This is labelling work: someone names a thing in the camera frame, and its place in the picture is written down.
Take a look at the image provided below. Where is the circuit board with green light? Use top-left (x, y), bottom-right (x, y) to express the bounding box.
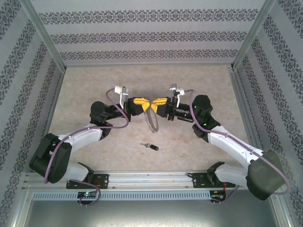
top-left (78, 191), bottom-right (98, 199)

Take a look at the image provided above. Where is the metal keyring holder with rings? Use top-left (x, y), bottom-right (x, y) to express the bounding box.
top-left (143, 96), bottom-right (160, 133)

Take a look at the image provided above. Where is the aluminium frame corner post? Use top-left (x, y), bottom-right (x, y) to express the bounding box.
top-left (20, 0), bottom-right (67, 71)
top-left (232, 0), bottom-right (277, 71)

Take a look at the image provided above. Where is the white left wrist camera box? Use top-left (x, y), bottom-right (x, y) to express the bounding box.
top-left (114, 86), bottom-right (130, 108)

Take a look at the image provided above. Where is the key with black fob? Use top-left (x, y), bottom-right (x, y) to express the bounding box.
top-left (139, 142), bottom-right (160, 151)

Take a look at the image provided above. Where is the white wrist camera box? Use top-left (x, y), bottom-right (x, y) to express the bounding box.
top-left (114, 86), bottom-right (130, 108)
top-left (169, 83), bottom-right (185, 103)

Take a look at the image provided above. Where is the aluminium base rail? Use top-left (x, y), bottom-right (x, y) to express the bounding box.
top-left (23, 171), bottom-right (277, 190)

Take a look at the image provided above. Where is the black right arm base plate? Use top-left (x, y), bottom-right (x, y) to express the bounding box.
top-left (193, 172), bottom-right (236, 189)

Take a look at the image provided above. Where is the slotted metal cable duct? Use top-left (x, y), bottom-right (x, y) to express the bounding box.
top-left (32, 190), bottom-right (211, 201)

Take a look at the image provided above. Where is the metal sheet panel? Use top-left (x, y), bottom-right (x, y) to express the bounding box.
top-left (23, 200), bottom-right (279, 227)

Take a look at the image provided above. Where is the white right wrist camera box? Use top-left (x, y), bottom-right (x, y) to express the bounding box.
top-left (169, 83), bottom-right (185, 103)

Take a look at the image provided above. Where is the aluminium table side rail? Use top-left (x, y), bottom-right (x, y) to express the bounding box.
top-left (227, 67), bottom-right (263, 152)
top-left (33, 70), bottom-right (66, 173)

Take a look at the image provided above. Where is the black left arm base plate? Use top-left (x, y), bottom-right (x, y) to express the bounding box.
top-left (66, 174), bottom-right (109, 189)

